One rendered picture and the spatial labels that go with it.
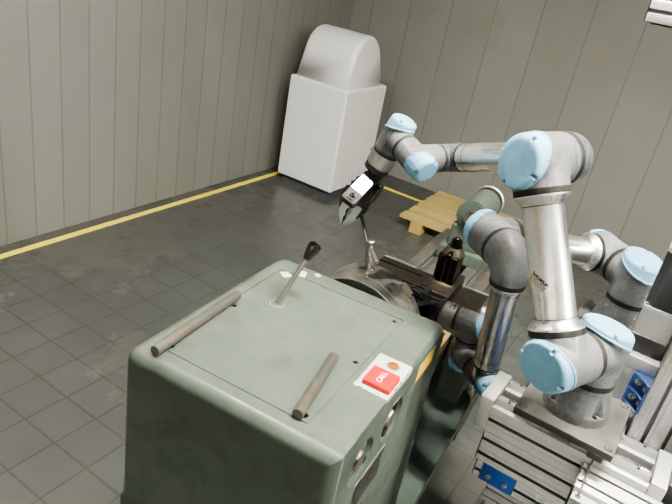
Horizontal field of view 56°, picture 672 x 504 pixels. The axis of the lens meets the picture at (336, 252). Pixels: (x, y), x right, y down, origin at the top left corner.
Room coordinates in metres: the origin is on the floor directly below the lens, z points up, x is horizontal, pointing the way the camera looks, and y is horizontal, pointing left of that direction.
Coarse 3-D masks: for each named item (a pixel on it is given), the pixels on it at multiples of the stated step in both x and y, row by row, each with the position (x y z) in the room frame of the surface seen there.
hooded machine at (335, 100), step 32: (320, 32) 5.49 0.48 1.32; (352, 32) 5.46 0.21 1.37; (320, 64) 5.35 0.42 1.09; (352, 64) 5.23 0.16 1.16; (288, 96) 5.41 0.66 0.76; (320, 96) 5.25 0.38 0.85; (352, 96) 5.20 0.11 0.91; (384, 96) 5.71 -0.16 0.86; (288, 128) 5.38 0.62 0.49; (320, 128) 5.23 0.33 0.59; (352, 128) 5.29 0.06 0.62; (288, 160) 5.36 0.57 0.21; (320, 160) 5.20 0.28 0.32; (352, 160) 5.39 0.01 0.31; (320, 192) 5.22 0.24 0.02
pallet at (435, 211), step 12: (444, 192) 5.58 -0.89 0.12; (420, 204) 5.15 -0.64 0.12; (432, 204) 5.20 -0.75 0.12; (444, 204) 5.25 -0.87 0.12; (456, 204) 5.31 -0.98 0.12; (408, 216) 4.81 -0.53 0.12; (420, 216) 4.86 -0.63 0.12; (432, 216) 4.91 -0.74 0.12; (444, 216) 4.96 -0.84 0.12; (504, 216) 5.25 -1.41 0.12; (420, 228) 4.73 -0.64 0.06; (432, 228) 4.69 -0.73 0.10; (444, 228) 4.70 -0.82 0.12; (528, 276) 4.32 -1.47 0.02
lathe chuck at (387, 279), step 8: (352, 264) 1.59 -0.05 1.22; (360, 264) 1.57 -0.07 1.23; (336, 272) 1.55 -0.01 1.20; (344, 272) 1.52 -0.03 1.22; (352, 272) 1.51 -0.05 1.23; (360, 272) 1.51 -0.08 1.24; (368, 272) 1.52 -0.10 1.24; (376, 272) 1.53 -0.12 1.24; (384, 272) 1.54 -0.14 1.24; (376, 280) 1.49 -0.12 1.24; (384, 280) 1.50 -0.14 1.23; (392, 280) 1.52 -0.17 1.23; (400, 280) 1.54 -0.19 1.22; (392, 288) 1.48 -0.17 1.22; (400, 288) 1.51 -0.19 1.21; (400, 296) 1.48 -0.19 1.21; (400, 304) 1.45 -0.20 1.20; (408, 304) 1.48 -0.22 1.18; (416, 304) 1.52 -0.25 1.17; (416, 312) 1.50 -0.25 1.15
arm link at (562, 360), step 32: (512, 160) 1.25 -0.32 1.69; (544, 160) 1.21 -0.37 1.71; (576, 160) 1.27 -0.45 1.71; (544, 192) 1.20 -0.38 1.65; (544, 224) 1.19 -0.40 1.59; (544, 256) 1.17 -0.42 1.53; (544, 288) 1.15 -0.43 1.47; (544, 320) 1.12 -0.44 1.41; (576, 320) 1.12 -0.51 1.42; (544, 352) 1.07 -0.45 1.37; (576, 352) 1.08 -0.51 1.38; (544, 384) 1.06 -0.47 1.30; (576, 384) 1.06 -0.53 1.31
